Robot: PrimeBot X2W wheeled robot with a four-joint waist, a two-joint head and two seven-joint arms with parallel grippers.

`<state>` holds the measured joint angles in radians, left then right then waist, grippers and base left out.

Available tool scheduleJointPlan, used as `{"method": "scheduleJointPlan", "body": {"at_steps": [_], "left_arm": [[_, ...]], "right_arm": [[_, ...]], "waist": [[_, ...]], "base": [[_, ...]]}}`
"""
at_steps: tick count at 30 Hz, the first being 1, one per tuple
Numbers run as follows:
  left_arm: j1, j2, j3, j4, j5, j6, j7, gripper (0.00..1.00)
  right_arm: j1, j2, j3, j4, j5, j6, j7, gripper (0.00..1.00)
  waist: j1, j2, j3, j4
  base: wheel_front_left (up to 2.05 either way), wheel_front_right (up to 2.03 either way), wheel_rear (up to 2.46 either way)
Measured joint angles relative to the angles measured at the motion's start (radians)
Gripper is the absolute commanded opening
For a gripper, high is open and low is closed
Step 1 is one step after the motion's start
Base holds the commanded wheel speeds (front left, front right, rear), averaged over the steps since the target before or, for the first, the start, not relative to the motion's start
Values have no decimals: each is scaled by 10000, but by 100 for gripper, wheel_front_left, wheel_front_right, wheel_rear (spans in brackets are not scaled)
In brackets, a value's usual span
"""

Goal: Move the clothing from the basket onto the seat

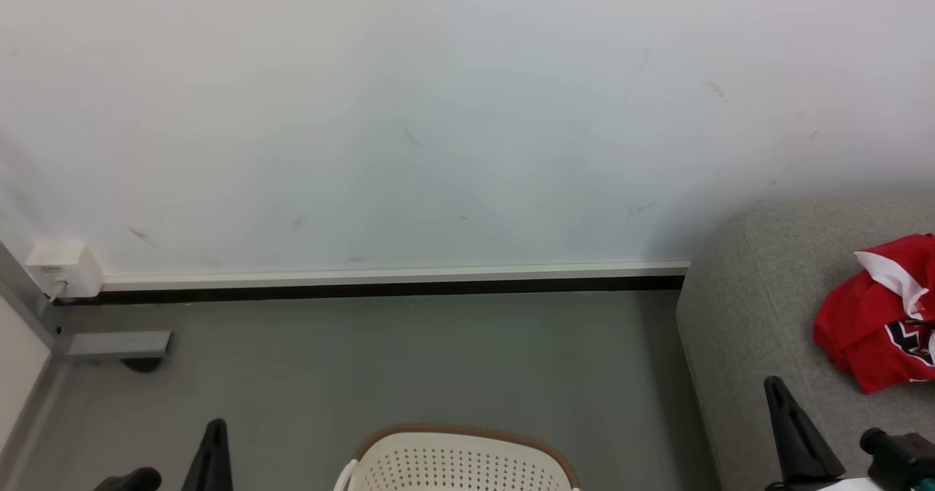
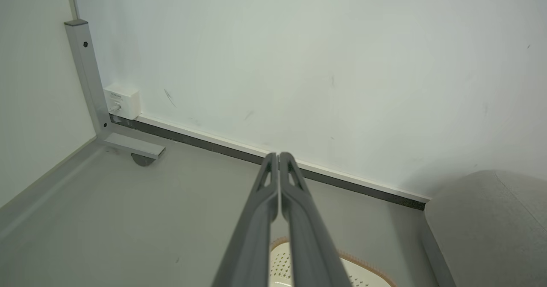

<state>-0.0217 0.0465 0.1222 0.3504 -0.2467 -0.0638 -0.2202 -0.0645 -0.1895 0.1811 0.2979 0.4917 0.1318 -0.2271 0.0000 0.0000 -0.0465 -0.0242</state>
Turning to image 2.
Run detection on white and black baseboard strip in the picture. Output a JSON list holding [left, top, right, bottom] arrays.
[[109, 114, 431, 211]]

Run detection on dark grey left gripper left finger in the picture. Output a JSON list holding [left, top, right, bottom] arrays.
[[212, 152, 280, 287]]

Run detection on grey fabric sofa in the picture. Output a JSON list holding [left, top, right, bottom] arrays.
[[421, 170, 547, 287]]

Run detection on white perforated plastic laundry basket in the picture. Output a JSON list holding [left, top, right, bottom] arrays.
[[268, 237, 397, 287]]

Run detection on grey metal frame post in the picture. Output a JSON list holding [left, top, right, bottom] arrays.
[[64, 19, 166, 160]]

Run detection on dark round frame foot pad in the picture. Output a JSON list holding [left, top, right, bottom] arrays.
[[131, 153, 156, 167]]

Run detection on white wall socket box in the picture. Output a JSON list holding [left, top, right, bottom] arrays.
[[103, 83, 142, 120]]

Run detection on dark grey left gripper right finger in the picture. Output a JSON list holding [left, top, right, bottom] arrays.
[[279, 152, 352, 287]]

